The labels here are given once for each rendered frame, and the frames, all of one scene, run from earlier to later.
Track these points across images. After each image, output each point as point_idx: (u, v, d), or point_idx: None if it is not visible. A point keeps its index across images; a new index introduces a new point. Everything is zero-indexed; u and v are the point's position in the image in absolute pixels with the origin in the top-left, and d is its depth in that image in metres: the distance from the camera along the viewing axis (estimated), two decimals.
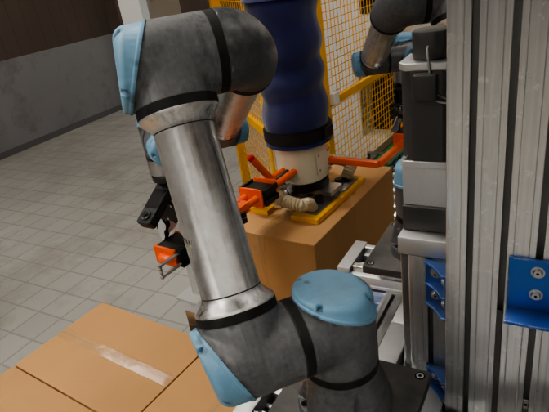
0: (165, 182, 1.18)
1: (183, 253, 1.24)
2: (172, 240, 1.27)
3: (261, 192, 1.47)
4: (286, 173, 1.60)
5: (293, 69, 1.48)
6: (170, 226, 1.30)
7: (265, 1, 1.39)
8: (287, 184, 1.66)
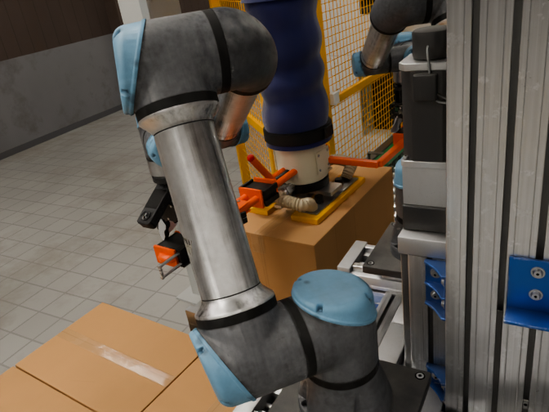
0: (165, 182, 1.18)
1: (183, 253, 1.24)
2: (172, 240, 1.27)
3: (261, 192, 1.47)
4: (286, 173, 1.60)
5: (293, 69, 1.48)
6: (170, 226, 1.30)
7: (265, 1, 1.39)
8: (287, 184, 1.66)
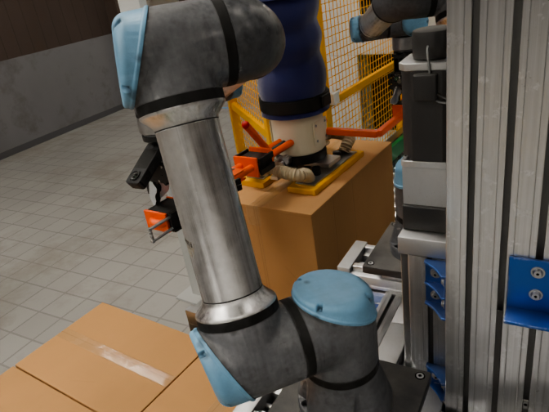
0: (155, 141, 1.13)
1: (175, 217, 1.19)
2: (163, 205, 1.23)
3: (256, 160, 1.42)
4: (283, 144, 1.56)
5: (289, 33, 1.43)
6: (162, 191, 1.25)
7: (265, 1, 1.38)
8: (284, 155, 1.61)
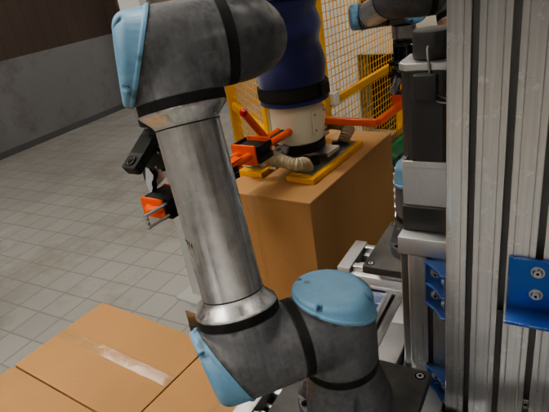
0: None
1: (171, 203, 1.18)
2: (160, 192, 1.21)
3: (255, 148, 1.41)
4: (281, 132, 1.54)
5: (287, 20, 1.42)
6: (158, 178, 1.24)
7: (265, 1, 1.38)
8: (283, 145, 1.59)
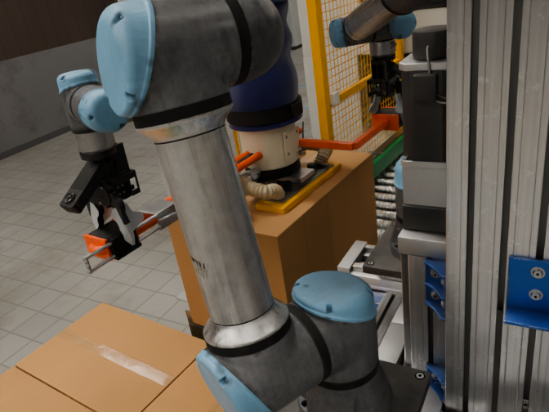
0: (94, 159, 1.00)
1: (117, 243, 1.06)
2: (106, 229, 1.09)
3: None
4: (250, 157, 1.43)
5: None
6: (105, 213, 1.12)
7: None
8: (252, 169, 1.48)
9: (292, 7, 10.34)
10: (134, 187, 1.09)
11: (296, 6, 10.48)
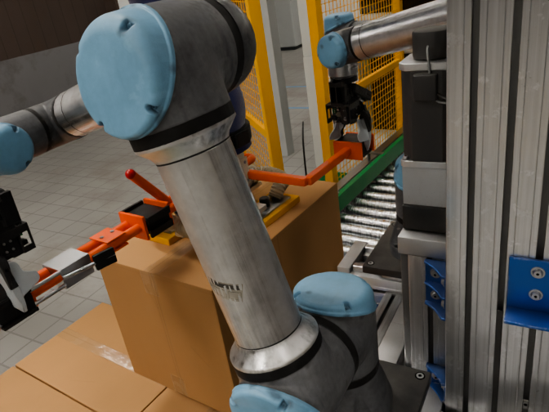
0: None
1: (3, 311, 0.88)
2: None
3: (144, 219, 1.11)
4: None
5: None
6: None
7: None
8: None
9: (292, 7, 10.34)
10: (28, 242, 0.91)
11: (296, 6, 10.48)
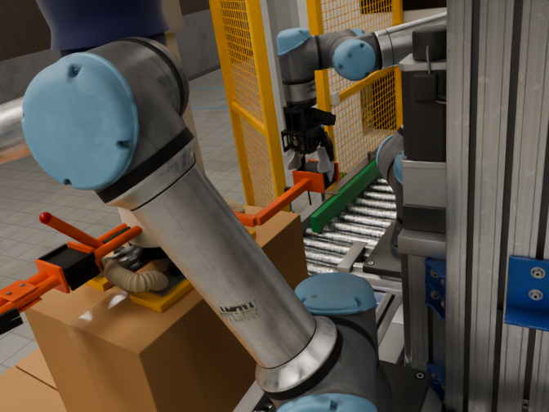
0: None
1: None
2: None
3: (61, 270, 0.96)
4: (122, 234, 1.10)
5: None
6: None
7: (72, 49, 0.93)
8: (131, 247, 1.15)
9: (292, 7, 10.34)
10: None
11: (296, 6, 10.48)
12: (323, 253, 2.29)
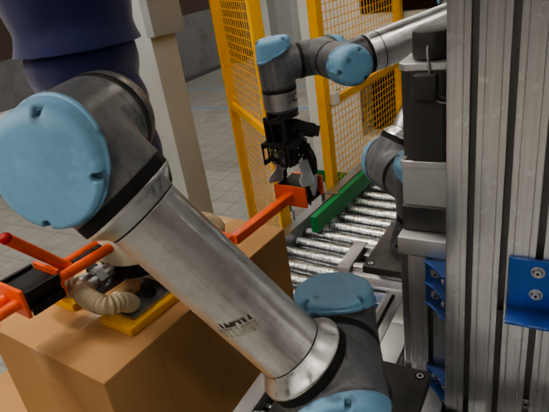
0: None
1: None
2: None
3: (22, 294, 0.90)
4: (91, 253, 1.04)
5: None
6: None
7: (32, 59, 0.87)
8: (103, 266, 1.09)
9: (292, 7, 10.34)
10: None
11: (296, 6, 10.48)
12: (323, 253, 2.29)
